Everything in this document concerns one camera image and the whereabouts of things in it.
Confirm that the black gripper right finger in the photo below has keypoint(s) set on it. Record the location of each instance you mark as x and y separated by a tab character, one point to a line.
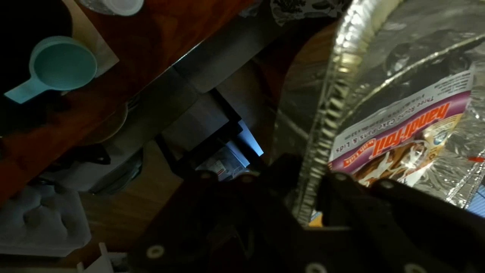
403	232

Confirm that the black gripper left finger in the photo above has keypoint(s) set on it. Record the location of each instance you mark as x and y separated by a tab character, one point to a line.
227	222

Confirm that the rectangular aluminium foil container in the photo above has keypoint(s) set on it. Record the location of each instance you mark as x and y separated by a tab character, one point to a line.
403	55

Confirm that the printed foil pan label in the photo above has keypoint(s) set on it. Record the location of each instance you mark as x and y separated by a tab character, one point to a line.
398	137

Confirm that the dark brown wooden table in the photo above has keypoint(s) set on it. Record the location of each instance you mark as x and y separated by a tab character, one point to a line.
151	55

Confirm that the white foam tray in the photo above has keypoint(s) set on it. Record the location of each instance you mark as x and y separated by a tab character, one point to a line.
39	222

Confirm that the teal measuring cup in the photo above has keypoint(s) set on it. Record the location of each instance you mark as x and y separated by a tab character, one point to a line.
62	65

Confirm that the white ceramic mug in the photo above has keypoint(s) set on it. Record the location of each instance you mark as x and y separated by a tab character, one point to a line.
118	5

